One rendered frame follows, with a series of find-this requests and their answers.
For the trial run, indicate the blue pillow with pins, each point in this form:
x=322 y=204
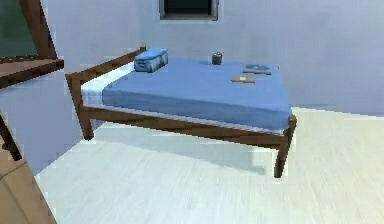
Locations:
x=150 y=60

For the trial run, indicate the blue bed with wooden frame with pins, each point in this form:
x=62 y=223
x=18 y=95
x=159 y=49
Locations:
x=200 y=96

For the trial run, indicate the dark window with grey frame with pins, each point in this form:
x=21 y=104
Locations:
x=189 y=8

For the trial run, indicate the light brown wooden cabinet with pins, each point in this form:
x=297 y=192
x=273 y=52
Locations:
x=16 y=190

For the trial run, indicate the flat brown book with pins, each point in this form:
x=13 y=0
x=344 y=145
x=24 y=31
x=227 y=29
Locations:
x=243 y=79

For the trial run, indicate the dark grey cylindrical can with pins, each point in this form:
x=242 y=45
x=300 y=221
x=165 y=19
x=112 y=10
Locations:
x=216 y=58

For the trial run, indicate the brown wooden furniture with mirror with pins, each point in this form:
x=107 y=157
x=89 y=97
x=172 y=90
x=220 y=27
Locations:
x=26 y=66

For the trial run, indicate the blue disc on brown book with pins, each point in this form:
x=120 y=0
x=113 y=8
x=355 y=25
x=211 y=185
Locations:
x=256 y=69

